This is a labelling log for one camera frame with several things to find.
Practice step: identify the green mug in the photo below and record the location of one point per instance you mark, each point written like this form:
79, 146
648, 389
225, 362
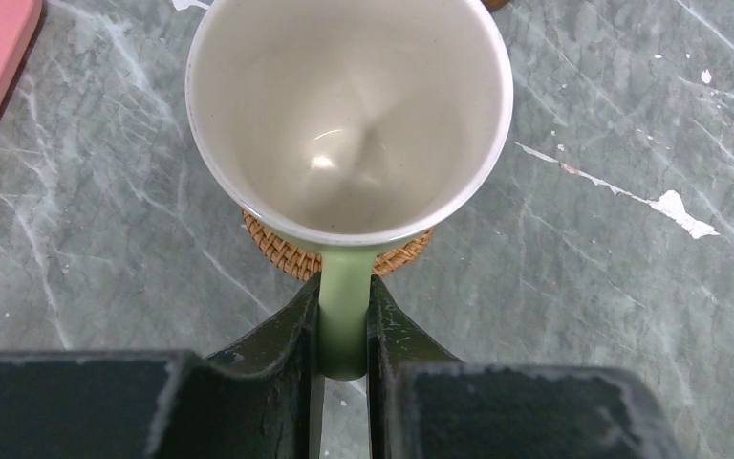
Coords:
348, 128

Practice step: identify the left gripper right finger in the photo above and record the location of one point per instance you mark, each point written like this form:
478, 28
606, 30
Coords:
424, 402

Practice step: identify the woven coaster tan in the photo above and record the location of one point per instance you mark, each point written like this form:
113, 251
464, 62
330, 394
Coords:
302, 264

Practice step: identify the dark brown wooden coaster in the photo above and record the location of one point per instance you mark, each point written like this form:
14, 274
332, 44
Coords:
495, 5

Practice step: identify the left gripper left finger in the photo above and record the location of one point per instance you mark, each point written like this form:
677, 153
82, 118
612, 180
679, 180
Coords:
260, 397

